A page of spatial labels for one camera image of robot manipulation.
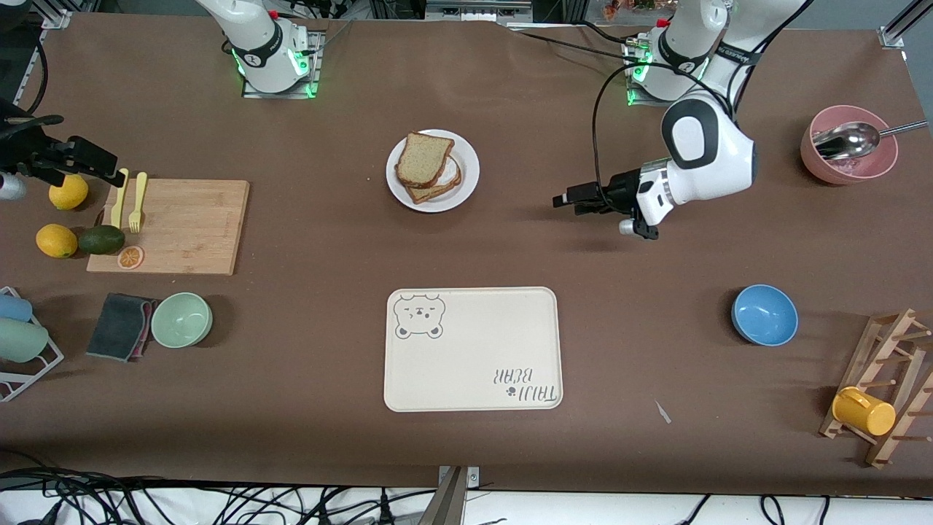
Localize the white round plate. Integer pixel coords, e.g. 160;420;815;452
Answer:
386;129;481;214

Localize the brown bread slice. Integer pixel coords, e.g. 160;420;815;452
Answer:
405;157;463;205
397;131;456;190

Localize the yellow lemon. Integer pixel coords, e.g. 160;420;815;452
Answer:
48;174;90;211
36;223;79;260

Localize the yellow plastic knife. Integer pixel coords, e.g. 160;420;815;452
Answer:
111;168;129;229

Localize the yellow plastic fork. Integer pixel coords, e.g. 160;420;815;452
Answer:
128;172;148;234

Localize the dark green avocado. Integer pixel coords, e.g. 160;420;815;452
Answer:
77;225;126;256

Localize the wooden cutting board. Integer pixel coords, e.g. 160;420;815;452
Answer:
86;179;250;276

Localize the grey folded cloth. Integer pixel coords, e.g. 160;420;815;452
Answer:
85;292;157;363

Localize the light blue cup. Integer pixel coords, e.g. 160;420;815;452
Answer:
0;293;34;323

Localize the pale green bowl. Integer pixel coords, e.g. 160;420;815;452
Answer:
150;292;214;349

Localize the teal green cup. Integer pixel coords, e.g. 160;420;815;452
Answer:
0;318;50;364

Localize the blue bowl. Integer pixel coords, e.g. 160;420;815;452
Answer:
730;284;800;347

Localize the cream bear print tray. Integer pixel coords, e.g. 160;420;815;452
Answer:
383;286;564;413

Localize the grey metal equipment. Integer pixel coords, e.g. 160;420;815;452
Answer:
424;0;534;23

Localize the pink bowl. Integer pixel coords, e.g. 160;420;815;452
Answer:
800;104;899;186

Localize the metal ladle spoon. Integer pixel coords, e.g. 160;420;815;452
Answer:
813;120;930;161

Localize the wooden cup rack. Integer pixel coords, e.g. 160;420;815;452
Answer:
819;307;933;469

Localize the grey metal bar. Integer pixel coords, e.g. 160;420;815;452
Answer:
418;465;482;525

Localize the yellow cup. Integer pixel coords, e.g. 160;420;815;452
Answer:
832;386;897;438

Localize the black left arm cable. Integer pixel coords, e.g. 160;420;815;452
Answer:
591;61;737;192

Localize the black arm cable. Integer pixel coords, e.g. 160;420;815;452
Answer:
591;61;737;192
26;40;49;117

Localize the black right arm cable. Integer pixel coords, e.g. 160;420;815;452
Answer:
26;40;49;117

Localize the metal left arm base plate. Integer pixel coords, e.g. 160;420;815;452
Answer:
623;36;704;109

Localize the black table cable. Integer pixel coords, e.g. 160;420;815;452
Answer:
507;26;642;65

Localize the white wire rack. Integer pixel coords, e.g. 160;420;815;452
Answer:
0;286;65;403

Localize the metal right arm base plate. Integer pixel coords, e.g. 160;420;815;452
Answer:
242;31;323;100

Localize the black cable tangle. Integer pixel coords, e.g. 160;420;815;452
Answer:
0;467;438;525

